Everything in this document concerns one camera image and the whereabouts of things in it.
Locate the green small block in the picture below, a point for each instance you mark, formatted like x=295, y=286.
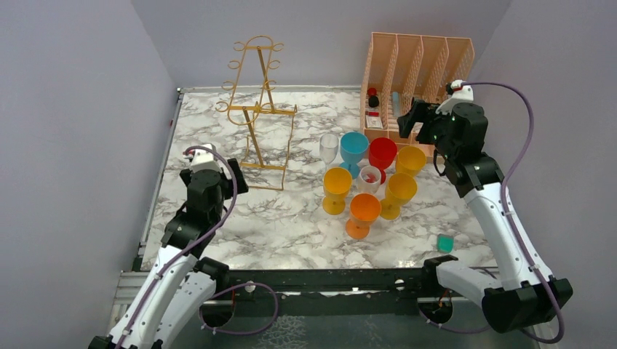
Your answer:
x=445, y=243

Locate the clear front wine glass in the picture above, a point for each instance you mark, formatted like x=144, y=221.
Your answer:
x=369, y=180

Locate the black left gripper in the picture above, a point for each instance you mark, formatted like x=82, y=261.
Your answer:
x=241, y=185

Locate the red black small bottle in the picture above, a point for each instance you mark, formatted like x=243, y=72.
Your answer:
x=373, y=100

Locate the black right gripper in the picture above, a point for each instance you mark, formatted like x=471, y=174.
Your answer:
x=419, y=111

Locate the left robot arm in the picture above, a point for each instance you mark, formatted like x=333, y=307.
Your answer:
x=181, y=278

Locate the white red labelled box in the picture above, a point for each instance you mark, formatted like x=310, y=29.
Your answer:
x=373, y=120

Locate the yellow front wine glass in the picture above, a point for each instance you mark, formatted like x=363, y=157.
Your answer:
x=410, y=160

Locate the orange wine glass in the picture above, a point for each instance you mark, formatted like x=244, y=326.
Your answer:
x=365, y=208

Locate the red plastic wine glass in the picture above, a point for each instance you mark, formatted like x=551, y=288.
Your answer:
x=381, y=154

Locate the blue plastic wine glass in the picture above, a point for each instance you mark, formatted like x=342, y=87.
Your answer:
x=353, y=147

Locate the light blue tube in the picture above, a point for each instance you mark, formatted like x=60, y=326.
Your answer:
x=396, y=105

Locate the clear wine glass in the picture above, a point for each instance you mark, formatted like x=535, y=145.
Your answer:
x=369, y=180
x=328, y=148

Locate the yellow wine glass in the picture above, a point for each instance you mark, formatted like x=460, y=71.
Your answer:
x=400, y=189
x=410, y=160
x=336, y=185

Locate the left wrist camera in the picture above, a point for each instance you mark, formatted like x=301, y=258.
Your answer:
x=200, y=160

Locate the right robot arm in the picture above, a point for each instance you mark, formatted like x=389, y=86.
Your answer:
x=526, y=293

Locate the black mounting rail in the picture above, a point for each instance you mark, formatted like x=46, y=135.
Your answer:
x=325, y=292

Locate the peach plastic file organizer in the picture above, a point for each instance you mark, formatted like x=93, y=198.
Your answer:
x=415, y=66

